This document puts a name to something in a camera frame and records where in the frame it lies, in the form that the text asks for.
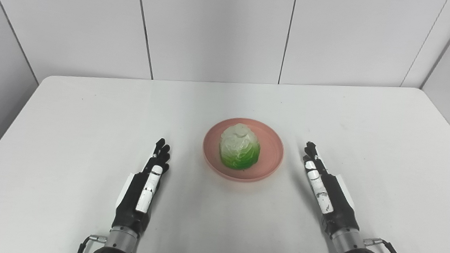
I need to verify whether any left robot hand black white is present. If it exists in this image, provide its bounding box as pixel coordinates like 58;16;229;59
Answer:
112;134;172;238

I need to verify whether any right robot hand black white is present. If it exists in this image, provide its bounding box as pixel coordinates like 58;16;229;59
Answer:
296;141;368;239

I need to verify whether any pink plate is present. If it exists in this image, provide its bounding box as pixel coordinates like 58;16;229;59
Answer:
200;115;287;186

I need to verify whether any green white cabbage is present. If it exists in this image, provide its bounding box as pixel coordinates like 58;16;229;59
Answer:
217;121;263;172

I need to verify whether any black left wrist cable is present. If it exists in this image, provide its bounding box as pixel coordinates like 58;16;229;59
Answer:
75;234;108;253

